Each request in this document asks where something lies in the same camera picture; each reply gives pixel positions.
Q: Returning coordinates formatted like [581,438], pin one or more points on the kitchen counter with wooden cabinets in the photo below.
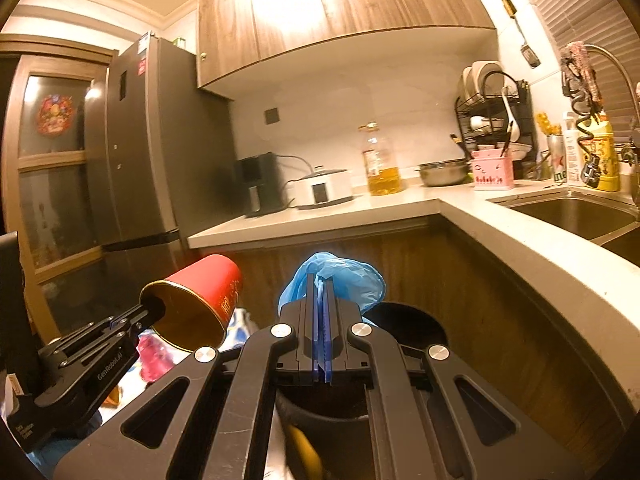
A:
[500,285]

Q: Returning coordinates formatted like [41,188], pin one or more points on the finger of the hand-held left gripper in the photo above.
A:
[145,310]
[120,337]

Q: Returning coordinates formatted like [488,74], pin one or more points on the blue rubber glove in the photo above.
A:
[350,275]

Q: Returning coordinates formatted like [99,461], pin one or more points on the wooden upper cabinet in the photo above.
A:
[350,5]

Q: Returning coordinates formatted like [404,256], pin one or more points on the steel mixing bowl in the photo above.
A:
[442,174]

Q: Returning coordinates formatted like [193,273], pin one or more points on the yellow brush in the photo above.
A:
[545,124]

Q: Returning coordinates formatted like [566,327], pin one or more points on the black trash bin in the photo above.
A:
[410,325]

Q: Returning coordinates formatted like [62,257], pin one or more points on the cooking oil bottle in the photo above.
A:
[382,177]

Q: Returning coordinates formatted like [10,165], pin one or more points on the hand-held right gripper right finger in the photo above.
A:
[340,340]

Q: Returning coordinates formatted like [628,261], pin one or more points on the black utensil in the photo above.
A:
[506,144]

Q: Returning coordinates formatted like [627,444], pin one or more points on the pink utensil holder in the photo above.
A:
[492,175]

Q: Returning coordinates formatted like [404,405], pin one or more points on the black air fryer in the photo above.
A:
[257,180]

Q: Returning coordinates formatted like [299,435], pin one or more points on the white ladle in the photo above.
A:
[511,127]

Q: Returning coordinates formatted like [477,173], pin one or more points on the white electric cooker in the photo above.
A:
[322,190]

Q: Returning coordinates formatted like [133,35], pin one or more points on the steel kitchen sink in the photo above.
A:
[575,215]

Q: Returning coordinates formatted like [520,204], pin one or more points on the large white plate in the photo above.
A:
[487,77]

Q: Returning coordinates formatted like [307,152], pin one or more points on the black dish rack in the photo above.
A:
[527,120]

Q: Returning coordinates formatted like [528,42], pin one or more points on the red round door decoration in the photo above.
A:
[58,114]

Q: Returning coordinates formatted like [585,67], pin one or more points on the pink plastic bag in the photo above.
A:
[152,360]

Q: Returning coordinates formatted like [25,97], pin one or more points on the hanging slotted spatula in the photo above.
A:
[532,57]

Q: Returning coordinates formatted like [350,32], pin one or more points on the wooden glass-panel door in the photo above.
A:
[50,160]

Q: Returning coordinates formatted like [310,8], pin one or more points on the window blinds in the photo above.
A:
[575,5]

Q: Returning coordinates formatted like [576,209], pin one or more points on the beer can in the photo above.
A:
[556,160]

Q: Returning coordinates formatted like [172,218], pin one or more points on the steel kitchen faucet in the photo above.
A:
[617,65]

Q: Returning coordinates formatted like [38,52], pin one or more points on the small white plate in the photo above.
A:
[466,85]

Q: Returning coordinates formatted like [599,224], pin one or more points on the yellow detergent bottle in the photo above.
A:
[610,160]

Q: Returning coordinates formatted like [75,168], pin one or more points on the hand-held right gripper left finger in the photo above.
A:
[307,340]

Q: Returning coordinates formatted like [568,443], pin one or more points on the red paper cup gold inside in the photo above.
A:
[210,285]

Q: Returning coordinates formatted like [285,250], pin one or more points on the dark wall outlet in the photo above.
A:
[271,115]

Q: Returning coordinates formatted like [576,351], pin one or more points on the grey refrigerator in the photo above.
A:
[165,160]

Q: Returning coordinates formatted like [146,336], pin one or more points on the white bowl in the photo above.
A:
[477,122]

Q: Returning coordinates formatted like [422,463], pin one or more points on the white plastic bottle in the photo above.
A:
[571,145]

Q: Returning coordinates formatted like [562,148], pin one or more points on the dark reddish rag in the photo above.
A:
[582,67]

